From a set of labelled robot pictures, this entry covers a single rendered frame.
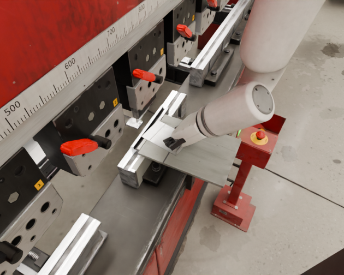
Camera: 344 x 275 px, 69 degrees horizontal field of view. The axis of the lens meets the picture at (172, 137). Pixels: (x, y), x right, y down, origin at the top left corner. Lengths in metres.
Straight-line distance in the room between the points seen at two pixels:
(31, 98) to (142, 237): 0.52
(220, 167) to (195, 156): 0.08
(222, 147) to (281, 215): 1.17
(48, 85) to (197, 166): 0.47
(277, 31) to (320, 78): 2.70
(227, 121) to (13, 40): 0.39
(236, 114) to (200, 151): 0.27
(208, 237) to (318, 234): 0.68
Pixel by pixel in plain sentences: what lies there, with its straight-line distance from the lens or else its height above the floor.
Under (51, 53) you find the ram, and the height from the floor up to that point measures 1.42.
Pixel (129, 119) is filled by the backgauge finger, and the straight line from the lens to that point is 0.84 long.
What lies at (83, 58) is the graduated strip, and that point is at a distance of 0.41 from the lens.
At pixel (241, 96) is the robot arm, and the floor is 1.28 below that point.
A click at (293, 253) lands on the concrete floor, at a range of 1.81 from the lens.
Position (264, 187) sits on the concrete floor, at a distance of 1.94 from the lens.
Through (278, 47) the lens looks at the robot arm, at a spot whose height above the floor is 1.40.
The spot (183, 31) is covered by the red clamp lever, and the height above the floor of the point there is 1.30.
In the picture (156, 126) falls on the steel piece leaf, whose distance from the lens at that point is 0.81.
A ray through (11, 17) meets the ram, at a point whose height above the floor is 1.48.
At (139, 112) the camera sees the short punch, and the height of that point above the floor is 1.12.
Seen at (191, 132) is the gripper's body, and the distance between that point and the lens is 0.61.
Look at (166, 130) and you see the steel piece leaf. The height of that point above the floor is 1.00.
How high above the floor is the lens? 1.59
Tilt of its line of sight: 50 degrees down
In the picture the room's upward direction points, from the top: straight up
